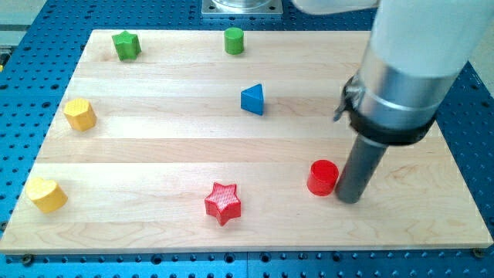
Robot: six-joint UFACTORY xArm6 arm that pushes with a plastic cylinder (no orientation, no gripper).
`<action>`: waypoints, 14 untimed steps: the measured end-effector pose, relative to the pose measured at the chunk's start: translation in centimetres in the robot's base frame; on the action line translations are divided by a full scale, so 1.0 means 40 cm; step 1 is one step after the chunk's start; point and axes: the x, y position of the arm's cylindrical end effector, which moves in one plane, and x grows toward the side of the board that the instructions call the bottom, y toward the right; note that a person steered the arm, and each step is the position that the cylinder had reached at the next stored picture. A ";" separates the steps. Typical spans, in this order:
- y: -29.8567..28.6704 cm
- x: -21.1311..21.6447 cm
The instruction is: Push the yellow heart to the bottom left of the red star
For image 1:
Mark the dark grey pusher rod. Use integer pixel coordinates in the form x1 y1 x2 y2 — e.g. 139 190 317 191
335 134 387 204

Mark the light wooden board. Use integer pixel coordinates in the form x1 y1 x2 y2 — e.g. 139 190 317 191
1 30 492 254

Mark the yellow heart block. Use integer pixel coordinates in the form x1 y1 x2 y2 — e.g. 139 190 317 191
25 178 68 213

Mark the blue perforated metal plate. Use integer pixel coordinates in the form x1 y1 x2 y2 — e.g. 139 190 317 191
1 0 493 277

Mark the red cylinder block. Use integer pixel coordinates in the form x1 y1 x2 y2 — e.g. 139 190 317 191
306 160 339 196

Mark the red star block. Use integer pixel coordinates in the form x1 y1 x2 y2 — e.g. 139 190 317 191
205 182 242 226

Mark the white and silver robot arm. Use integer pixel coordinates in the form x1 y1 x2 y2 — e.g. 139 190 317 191
294 0 493 145

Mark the green star block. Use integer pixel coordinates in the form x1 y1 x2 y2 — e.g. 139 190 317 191
112 31 141 61

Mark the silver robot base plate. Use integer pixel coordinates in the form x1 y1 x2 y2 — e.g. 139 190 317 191
201 0 283 17

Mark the blue triangle block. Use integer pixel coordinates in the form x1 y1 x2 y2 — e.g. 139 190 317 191
241 83 264 116

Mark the green cylinder block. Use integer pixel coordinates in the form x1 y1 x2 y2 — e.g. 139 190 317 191
223 27 244 55

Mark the yellow hexagon block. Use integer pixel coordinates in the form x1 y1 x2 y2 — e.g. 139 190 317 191
63 98 97 131

